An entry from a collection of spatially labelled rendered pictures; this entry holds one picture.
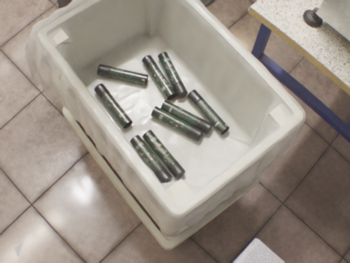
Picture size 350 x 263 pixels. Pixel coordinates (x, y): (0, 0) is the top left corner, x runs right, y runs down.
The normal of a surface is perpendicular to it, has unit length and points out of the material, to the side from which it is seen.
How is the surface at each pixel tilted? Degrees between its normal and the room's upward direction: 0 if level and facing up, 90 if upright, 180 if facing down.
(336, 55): 0
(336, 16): 90
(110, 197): 0
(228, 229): 0
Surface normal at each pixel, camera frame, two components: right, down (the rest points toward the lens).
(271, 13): 0.05, -0.40
